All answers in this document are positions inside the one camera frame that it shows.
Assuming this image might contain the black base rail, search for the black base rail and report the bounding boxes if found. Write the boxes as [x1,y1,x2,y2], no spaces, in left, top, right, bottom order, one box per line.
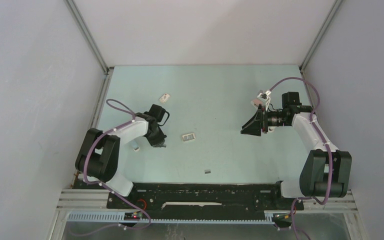
[105,180,304,221]

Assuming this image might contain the light blue stapler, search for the light blue stapler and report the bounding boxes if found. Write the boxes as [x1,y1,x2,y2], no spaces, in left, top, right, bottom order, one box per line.
[129,140,140,152]

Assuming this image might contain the aluminium frame rail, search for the aluminium frame rail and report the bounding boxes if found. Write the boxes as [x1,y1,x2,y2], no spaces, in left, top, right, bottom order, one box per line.
[56,189,358,225]

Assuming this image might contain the white stapler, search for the white stapler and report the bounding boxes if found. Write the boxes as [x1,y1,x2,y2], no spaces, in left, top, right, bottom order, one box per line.
[267,126,276,133]

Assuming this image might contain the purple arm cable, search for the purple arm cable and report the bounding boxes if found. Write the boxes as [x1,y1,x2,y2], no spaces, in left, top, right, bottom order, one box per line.
[82,98,153,233]
[268,76,334,240]

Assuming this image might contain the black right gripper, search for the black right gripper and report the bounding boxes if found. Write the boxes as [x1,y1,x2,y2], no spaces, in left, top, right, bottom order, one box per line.
[241,103,290,136]

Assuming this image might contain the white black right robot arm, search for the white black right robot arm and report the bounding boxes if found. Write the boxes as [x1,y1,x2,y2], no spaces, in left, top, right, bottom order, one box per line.
[240,92,352,209]

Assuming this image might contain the white staple tray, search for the white staple tray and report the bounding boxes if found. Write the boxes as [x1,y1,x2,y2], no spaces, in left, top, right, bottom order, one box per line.
[181,133,196,142]

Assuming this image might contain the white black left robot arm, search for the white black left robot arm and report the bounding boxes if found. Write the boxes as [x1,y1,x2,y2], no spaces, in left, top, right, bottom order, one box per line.
[75,104,170,208]

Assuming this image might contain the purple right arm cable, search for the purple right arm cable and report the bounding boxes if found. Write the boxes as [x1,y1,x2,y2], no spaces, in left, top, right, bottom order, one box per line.
[268,76,334,240]

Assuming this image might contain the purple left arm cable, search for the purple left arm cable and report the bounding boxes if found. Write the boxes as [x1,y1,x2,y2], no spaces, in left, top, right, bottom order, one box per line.
[82,98,153,233]

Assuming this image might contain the small white staple box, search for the small white staple box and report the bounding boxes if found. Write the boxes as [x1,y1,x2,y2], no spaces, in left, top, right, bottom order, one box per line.
[159,93,171,104]

